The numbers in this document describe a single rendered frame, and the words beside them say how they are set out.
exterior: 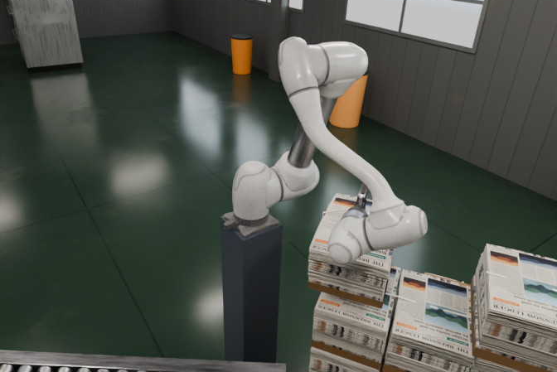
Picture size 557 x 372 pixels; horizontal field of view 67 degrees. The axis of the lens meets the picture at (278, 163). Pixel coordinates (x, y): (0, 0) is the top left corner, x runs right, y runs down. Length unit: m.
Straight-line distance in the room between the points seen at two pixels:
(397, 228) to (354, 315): 0.60
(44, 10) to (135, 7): 3.44
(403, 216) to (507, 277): 0.62
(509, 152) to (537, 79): 0.77
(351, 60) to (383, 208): 0.49
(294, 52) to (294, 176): 0.59
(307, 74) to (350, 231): 0.49
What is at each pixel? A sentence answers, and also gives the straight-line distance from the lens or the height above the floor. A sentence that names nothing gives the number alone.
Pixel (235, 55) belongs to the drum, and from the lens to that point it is 7.49.
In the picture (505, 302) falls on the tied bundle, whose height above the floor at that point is 1.06.
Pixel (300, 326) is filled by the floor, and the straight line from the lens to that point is 2.76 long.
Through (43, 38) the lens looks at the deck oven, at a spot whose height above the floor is 0.55.
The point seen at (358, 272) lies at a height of 1.06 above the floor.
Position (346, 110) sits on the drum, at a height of 0.24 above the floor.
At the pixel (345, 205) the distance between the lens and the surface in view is 1.74.
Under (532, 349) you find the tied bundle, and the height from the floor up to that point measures 0.95.
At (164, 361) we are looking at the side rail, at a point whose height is 0.80.
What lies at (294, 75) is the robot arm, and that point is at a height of 1.72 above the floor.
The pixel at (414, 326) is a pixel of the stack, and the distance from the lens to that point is 1.75.
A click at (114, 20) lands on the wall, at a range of 10.96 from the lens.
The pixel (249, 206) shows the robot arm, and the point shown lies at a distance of 1.71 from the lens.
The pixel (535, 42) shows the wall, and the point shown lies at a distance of 4.59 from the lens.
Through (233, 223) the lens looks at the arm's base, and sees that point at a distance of 1.78.
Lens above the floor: 2.08
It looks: 28 degrees down
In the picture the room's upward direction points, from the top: 2 degrees clockwise
